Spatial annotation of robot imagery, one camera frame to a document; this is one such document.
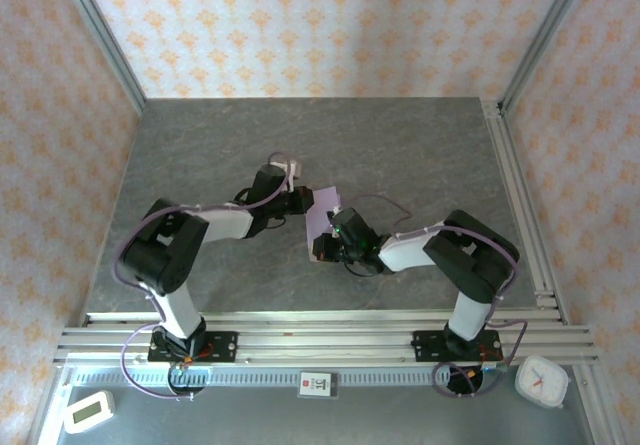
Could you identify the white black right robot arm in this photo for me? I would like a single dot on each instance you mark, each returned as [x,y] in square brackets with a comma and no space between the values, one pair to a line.
[410,252]

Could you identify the aluminium frame bar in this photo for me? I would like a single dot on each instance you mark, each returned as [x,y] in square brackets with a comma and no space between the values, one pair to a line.
[47,410]
[595,415]

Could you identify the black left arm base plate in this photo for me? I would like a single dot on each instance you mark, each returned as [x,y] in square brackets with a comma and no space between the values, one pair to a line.
[225,347]

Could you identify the white label card red mark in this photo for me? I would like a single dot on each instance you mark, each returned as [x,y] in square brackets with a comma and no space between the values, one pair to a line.
[316,384]

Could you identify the purple cloth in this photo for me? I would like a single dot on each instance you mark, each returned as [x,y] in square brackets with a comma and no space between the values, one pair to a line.
[320,210]

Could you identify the white analog clock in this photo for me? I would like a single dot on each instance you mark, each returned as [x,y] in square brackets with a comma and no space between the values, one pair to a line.
[542,382]

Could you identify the long aluminium mounting rails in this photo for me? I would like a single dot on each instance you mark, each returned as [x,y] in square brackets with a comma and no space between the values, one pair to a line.
[325,337]

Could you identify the grey metal shelf plate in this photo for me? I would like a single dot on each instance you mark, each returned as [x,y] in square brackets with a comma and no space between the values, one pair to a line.
[350,420]

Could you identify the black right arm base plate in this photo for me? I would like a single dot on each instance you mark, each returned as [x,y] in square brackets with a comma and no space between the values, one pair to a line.
[425,347]

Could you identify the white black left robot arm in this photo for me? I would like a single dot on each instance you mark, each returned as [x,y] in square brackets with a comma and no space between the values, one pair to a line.
[175,305]

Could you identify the slanted aluminium frame post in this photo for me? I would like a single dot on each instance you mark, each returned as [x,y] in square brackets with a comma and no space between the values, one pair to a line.
[100,30]
[545,30]

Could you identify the aluminium table side rail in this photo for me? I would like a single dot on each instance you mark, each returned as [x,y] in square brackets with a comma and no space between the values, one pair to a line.
[510,165]

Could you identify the white digital timer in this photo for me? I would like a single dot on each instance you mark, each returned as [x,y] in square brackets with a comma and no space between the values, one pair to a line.
[89,412]

